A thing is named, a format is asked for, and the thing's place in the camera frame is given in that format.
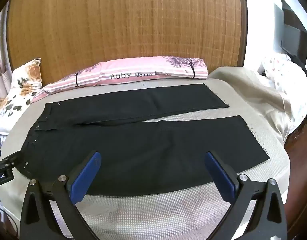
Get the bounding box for beige blanket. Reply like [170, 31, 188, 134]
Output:
[209, 66, 306, 153]

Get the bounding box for floral print pillow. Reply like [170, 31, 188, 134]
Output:
[0, 57, 42, 134]

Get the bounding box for black pants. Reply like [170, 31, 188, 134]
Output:
[18, 83, 270, 197]

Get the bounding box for dark wooden frame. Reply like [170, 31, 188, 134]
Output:
[238, 0, 249, 67]

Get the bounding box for white dotted cloth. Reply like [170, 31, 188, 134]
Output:
[259, 54, 307, 130]

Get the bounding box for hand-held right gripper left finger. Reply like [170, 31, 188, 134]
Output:
[20, 151, 102, 240]

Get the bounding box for pink printed blanket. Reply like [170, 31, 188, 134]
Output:
[31, 56, 209, 103]

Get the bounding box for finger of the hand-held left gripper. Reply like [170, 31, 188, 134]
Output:
[1, 151, 27, 167]

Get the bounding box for wall-mounted television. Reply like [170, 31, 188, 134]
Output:
[280, 0, 307, 57]

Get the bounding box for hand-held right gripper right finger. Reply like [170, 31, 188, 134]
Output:
[204, 151, 288, 240]

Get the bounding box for brown wooden cabinet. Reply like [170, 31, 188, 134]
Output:
[284, 115, 307, 230]

